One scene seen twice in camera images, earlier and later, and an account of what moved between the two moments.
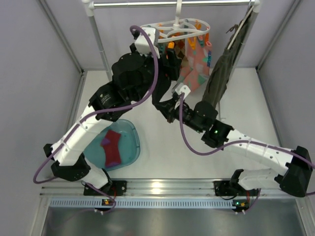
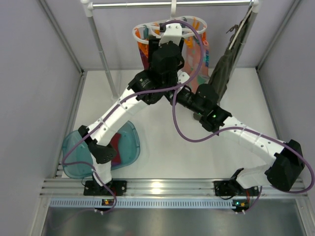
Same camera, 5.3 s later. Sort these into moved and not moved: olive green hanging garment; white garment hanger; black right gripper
Moved: black right gripper
Not moved: white garment hanger; olive green hanging garment
